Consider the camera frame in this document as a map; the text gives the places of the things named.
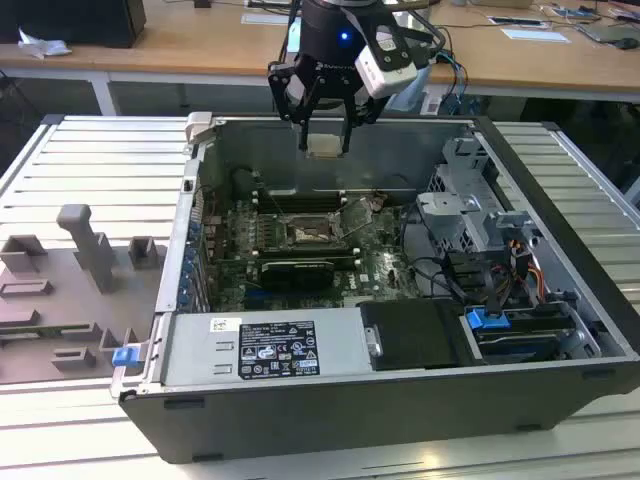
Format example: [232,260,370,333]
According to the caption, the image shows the black open PC case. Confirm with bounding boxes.
[110,110,640,464]

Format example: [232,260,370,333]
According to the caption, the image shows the black looped case wire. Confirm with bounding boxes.
[398,203,472,302]

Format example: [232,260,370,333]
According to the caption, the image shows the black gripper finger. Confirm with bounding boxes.
[267,59,322,152]
[341,93,387,154]

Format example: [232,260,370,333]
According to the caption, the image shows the black cylindrical part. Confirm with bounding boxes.
[229,167,259,199]

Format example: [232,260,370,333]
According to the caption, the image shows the silver square CPU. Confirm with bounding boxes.
[305,133,346,159]

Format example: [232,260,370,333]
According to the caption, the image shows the silver power supply unit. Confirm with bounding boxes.
[159,307,375,389]

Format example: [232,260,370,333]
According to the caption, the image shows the grey metal drive cage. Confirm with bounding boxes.
[414,135,542,261]

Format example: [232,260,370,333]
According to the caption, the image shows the pale blue teach pendant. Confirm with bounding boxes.
[385,67,432,114]

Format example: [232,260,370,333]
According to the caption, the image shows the blue cable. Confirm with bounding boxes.
[438,44,470,117]

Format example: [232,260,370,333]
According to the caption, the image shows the black disk drive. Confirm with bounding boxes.
[474,319,574,362]

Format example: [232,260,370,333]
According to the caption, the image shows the grey case handle latch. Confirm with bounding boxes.
[183,111,217,147]

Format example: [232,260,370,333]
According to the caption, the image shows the white paper sheet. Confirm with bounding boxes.
[501,27,572,44]

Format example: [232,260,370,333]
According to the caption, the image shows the orange and yellow wires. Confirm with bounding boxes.
[492,238,545,302]

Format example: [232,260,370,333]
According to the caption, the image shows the black graphics card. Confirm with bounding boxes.
[259,258,335,292]

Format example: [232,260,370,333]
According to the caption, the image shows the green motherboard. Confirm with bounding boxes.
[199,192,426,311]

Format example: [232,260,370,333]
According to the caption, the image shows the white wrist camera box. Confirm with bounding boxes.
[354,22,434,99]

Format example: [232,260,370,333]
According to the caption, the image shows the blue case latch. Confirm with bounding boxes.
[112,346,139,369]

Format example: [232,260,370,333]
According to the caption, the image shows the black flat disk wire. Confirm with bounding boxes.
[485,268,502,319]

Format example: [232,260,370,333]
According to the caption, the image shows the white rimmed tablet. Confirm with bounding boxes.
[487,14,545,28]

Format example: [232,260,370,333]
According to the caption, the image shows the black RAM slot row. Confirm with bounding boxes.
[253,189,349,212]
[239,245,362,265]

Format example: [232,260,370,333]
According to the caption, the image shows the grey flat laptop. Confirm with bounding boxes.
[576,22,640,44]

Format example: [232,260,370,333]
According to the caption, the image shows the grey desk cable hatch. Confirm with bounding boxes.
[241,12,302,26]

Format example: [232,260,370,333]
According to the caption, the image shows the black power supply label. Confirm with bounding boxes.
[238,321,321,383]

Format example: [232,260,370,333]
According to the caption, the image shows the black CPU socket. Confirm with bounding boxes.
[279,209,351,254]

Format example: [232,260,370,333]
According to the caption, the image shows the metal socket cover frame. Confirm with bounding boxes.
[333,197,376,239]

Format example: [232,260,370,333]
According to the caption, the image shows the black plastic air shroud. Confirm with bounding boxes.
[359,298,474,372]

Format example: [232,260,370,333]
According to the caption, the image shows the wooden desk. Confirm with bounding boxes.
[0,0,640,119]

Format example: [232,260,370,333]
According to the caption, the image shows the grey parts rack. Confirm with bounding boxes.
[0,202,169,386]

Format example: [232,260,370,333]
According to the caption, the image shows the black box on desk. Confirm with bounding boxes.
[0,0,148,49]

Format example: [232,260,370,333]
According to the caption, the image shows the crumpled white paper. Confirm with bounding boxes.
[17,27,72,59]

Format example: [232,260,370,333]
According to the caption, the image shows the blue disk carrier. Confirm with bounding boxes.
[463,306,509,331]

